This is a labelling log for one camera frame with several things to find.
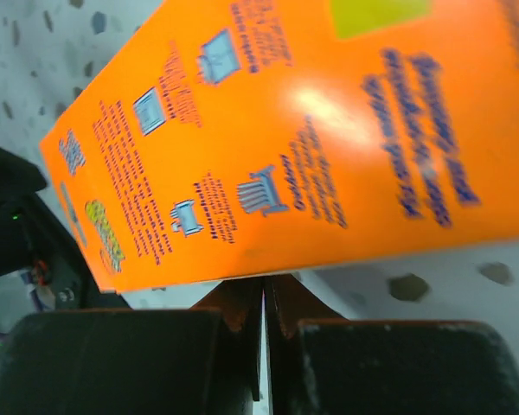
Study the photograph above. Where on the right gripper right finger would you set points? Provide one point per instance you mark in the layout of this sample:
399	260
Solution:
322	363

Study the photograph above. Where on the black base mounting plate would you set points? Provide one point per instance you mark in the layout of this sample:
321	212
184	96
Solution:
58	261

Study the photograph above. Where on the orange sponge box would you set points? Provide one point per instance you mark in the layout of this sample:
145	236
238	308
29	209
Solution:
229	139

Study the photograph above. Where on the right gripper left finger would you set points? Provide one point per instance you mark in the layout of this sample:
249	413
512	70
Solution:
202	360

